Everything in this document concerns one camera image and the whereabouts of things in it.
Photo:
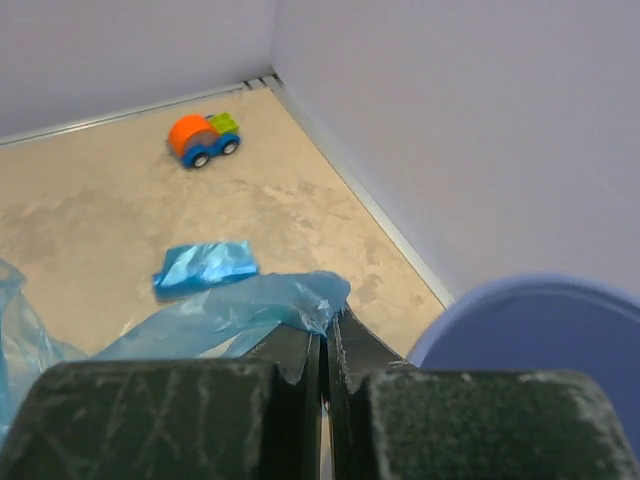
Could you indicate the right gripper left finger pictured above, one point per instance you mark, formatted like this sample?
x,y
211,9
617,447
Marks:
x,y
255,417

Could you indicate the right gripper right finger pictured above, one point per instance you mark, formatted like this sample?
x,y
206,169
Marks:
x,y
392,420

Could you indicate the single blue trash bag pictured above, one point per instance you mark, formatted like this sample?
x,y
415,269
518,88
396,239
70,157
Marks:
x,y
224,322

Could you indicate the blue trash bag roll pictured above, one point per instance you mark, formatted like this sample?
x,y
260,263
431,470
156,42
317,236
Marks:
x,y
194,268

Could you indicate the blue plastic trash bin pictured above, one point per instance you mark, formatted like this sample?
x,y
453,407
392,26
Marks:
x,y
543,321

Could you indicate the orange blue toy car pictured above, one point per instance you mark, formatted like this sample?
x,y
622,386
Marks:
x,y
197,139

